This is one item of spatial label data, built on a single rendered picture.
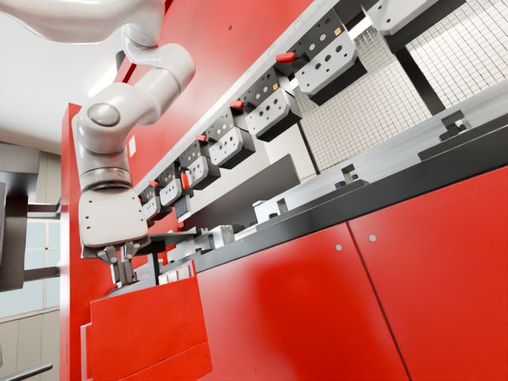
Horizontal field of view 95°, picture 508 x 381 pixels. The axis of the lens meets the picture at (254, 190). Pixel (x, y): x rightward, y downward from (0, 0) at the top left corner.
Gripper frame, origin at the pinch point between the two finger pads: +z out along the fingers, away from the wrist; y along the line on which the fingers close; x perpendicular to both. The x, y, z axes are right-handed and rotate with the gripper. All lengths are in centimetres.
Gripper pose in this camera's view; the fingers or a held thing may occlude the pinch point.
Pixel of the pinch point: (123, 274)
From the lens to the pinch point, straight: 48.2
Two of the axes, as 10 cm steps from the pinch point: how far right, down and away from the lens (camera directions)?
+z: 3.2, 9.1, -2.6
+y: -7.4, 0.7, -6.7
